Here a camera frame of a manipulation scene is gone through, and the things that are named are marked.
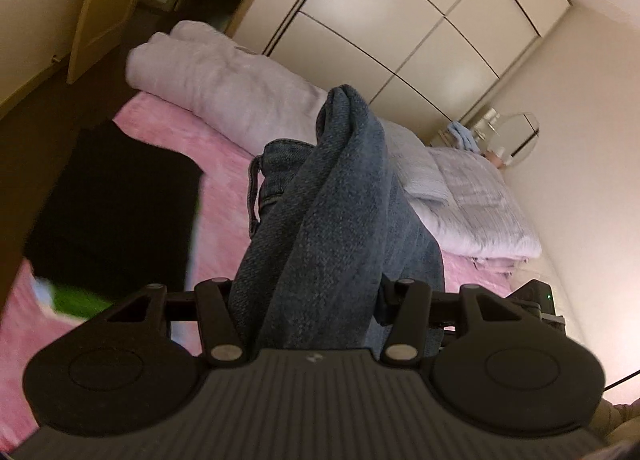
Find blue denim jeans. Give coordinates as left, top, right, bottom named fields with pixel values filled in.
left=228, top=85, right=444, bottom=354

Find operator hand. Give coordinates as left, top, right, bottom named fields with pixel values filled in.
left=589, top=399, right=640, bottom=445

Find pink folded pillowcases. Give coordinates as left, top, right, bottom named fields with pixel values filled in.
left=471, top=257, right=520, bottom=276

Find pink floral blanket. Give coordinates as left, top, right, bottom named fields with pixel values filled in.
left=0, top=90, right=516, bottom=450

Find black folded garment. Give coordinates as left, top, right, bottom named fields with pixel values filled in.
left=24, top=121, right=203, bottom=302

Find grey small pillow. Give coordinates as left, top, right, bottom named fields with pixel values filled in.
left=380, top=119, right=454, bottom=205

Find green folded garment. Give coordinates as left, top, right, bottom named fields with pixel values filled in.
left=51, top=285, right=112, bottom=319

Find light blue cloth on shelf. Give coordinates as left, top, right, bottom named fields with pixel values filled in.
left=447, top=122, right=482, bottom=154

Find light blue folded garment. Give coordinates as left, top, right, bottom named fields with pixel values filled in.
left=32, top=278, right=55, bottom=308

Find striped lilac folded quilt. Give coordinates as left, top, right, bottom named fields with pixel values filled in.
left=126, top=21, right=542, bottom=261

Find cream wardrobe doors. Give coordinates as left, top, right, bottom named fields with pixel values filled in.
left=227, top=0, right=570, bottom=140

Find round wall mirror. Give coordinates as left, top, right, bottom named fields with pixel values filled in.
left=485, top=113, right=540, bottom=168

